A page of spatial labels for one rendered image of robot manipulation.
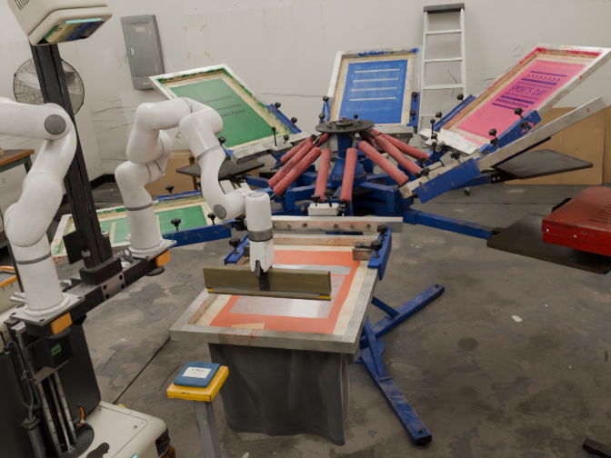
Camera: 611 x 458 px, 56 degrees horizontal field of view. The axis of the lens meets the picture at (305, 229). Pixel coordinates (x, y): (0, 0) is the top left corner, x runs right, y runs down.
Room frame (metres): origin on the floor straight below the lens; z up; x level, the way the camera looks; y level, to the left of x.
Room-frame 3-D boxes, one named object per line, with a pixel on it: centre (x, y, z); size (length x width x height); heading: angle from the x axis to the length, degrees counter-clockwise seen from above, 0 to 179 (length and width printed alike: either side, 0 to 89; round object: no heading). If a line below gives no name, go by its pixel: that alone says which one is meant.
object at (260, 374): (1.58, 0.14, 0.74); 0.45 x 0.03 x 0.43; 73
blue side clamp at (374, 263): (2.01, -0.28, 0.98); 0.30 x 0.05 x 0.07; 163
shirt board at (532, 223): (2.39, -0.70, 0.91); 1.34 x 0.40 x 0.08; 43
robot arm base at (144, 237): (1.92, 0.58, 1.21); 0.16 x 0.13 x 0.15; 62
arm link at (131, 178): (1.92, 0.56, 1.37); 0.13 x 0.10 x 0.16; 146
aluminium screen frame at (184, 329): (1.86, 0.06, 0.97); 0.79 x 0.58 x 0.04; 163
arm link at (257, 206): (1.65, 0.16, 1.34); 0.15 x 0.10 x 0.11; 56
